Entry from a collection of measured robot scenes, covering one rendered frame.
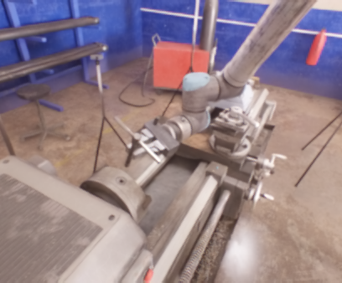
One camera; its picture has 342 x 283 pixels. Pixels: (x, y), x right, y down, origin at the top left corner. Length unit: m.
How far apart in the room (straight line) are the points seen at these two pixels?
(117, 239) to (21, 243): 0.19
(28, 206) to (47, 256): 0.15
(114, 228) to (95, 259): 0.07
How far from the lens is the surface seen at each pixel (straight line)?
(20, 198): 0.72
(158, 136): 0.80
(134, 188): 0.88
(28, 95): 3.05
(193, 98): 0.86
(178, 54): 4.06
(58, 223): 0.63
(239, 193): 1.54
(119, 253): 0.60
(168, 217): 1.24
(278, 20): 0.74
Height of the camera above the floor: 1.82
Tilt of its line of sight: 35 degrees down
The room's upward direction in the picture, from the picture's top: 4 degrees clockwise
